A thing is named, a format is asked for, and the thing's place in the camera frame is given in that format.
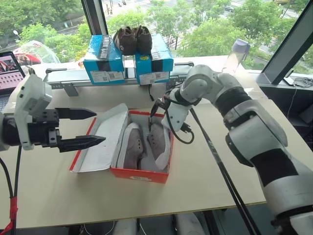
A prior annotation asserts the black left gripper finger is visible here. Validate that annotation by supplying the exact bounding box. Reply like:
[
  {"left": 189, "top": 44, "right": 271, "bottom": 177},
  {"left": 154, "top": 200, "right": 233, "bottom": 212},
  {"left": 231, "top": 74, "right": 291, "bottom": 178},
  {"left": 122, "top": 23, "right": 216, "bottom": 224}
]
[
  {"left": 55, "top": 107, "right": 98, "bottom": 121},
  {"left": 57, "top": 135, "right": 107, "bottom": 154}
]

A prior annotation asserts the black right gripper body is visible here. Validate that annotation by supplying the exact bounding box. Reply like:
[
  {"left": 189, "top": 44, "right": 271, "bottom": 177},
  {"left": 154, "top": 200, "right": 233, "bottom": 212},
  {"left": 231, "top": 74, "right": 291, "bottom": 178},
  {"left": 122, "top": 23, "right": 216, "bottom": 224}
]
[{"left": 160, "top": 96, "right": 171, "bottom": 111}]

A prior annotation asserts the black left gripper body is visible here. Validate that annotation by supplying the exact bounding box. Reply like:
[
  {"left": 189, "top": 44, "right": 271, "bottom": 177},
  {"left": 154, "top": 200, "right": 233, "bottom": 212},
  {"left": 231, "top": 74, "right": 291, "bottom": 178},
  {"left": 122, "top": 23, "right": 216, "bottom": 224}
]
[{"left": 26, "top": 109, "right": 62, "bottom": 148}]

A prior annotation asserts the grey-pink sneaker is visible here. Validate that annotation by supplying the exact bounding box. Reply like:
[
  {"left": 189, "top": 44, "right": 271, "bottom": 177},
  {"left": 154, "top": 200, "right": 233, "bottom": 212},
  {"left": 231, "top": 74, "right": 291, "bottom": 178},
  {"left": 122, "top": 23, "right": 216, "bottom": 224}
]
[
  {"left": 116, "top": 121, "right": 148, "bottom": 170},
  {"left": 140, "top": 121, "right": 172, "bottom": 171}
]

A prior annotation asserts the orange shoebox with hinged lid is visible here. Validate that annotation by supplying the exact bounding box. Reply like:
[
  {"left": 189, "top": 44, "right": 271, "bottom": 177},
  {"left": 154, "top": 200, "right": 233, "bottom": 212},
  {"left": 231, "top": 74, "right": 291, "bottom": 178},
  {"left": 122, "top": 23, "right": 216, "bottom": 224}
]
[{"left": 69, "top": 102, "right": 175, "bottom": 185}]

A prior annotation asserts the blue shoebox with yellow sticker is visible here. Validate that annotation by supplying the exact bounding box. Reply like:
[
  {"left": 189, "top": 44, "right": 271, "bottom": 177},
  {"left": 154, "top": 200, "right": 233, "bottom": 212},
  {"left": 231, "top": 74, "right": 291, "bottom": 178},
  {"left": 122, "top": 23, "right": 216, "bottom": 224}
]
[{"left": 134, "top": 32, "right": 175, "bottom": 86}]

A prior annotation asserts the open laptop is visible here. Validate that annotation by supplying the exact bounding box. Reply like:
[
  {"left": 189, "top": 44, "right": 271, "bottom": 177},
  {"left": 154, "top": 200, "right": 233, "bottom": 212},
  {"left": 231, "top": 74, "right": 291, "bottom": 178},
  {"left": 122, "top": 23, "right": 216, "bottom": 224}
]
[{"left": 0, "top": 51, "right": 26, "bottom": 114}]

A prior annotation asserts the red and white umbrella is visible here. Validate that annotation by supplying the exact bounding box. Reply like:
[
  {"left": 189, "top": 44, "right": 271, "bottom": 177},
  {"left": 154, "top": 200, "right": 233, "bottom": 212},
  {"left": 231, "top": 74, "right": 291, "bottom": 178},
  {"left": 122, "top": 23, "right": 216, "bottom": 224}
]
[{"left": 12, "top": 40, "right": 61, "bottom": 66}]

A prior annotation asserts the clear bottle with purple cap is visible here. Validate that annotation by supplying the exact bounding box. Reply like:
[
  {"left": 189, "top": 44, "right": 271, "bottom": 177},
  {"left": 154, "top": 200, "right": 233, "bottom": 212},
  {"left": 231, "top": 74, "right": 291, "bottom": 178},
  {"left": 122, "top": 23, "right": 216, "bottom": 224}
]
[{"left": 221, "top": 39, "right": 250, "bottom": 74}]

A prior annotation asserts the grey rounded shape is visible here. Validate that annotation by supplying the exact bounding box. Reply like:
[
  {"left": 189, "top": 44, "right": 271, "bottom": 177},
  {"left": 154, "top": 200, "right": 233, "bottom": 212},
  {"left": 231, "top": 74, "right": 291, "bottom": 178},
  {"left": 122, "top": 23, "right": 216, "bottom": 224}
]
[
  {"left": 175, "top": 212, "right": 205, "bottom": 235},
  {"left": 116, "top": 217, "right": 138, "bottom": 235}
]

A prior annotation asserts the black side desk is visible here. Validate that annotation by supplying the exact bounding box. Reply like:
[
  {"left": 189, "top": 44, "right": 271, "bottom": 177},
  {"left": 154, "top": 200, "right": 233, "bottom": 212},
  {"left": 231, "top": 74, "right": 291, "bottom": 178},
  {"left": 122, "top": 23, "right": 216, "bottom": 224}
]
[{"left": 258, "top": 72, "right": 313, "bottom": 128}]

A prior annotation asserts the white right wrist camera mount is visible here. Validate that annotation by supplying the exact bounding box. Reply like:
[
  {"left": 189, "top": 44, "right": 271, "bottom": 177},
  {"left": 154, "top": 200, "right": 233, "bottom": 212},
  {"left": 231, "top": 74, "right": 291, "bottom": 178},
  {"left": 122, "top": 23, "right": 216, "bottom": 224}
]
[{"left": 160, "top": 88, "right": 194, "bottom": 133}]

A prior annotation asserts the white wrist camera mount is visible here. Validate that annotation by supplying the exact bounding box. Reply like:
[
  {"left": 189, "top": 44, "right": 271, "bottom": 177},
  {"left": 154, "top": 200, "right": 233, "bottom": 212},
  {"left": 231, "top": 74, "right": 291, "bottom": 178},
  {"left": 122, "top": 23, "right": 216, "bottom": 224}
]
[
  {"left": 160, "top": 88, "right": 194, "bottom": 133},
  {"left": 9, "top": 72, "right": 53, "bottom": 150}
]

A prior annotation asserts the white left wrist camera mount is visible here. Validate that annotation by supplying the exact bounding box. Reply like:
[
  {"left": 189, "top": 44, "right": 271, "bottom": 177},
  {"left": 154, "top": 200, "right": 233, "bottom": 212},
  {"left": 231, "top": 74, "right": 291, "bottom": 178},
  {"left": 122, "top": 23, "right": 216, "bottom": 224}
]
[{"left": 9, "top": 72, "right": 53, "bottom": 150}]

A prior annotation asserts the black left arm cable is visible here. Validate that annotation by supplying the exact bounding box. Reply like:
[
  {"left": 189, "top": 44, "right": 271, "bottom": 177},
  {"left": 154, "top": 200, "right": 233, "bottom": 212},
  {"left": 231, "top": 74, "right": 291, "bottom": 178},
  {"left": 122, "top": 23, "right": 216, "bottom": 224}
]
[{"left": 0, "top": 145, "right": 23, "bottom": 235}]

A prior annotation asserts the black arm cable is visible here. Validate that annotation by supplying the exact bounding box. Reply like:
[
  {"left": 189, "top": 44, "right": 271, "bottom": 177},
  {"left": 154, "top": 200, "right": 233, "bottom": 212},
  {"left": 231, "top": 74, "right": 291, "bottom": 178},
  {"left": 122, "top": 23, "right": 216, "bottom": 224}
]
[
  {"left": 0, "top": 145, "right": 23, "bottom": 235},
  {"left": 170, "top": 96, "right": 261, "bottom": 235}
]

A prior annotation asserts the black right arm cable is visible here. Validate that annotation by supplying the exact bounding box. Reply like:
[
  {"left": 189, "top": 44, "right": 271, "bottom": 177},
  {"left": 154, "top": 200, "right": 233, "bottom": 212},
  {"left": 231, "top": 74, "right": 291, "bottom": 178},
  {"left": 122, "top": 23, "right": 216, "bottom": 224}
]
[{"left": 170, "top": 96, "right": 261, "bottom": 235}]

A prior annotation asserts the black window frame post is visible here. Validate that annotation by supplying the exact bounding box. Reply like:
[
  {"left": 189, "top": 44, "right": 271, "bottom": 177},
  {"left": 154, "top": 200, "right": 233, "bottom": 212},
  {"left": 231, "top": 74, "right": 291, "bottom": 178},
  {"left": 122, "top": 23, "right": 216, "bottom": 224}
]
[{"left": 81, "top": 0, "right": 110, "bottom": 36}]

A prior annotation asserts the black slanted window frame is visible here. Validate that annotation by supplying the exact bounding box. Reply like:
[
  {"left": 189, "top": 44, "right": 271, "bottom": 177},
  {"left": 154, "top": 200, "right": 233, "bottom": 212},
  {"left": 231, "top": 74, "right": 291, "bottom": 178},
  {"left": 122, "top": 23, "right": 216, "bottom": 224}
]
[{"left": 260, "top": 0, "right": 313, "bottom": 85}]

